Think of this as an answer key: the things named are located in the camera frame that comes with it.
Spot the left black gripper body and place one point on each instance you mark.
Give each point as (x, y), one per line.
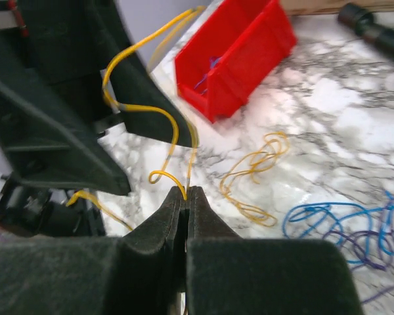
(59, 40)

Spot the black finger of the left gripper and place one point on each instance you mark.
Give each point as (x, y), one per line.
(47, 145)
(130, 80)

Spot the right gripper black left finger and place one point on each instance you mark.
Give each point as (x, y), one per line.
(154, 260)

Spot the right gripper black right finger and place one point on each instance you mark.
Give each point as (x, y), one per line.
(207, 238)

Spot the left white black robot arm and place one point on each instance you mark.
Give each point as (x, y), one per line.
(30, 210)

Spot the red plastic bin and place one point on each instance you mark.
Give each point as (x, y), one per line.
(230, 54)

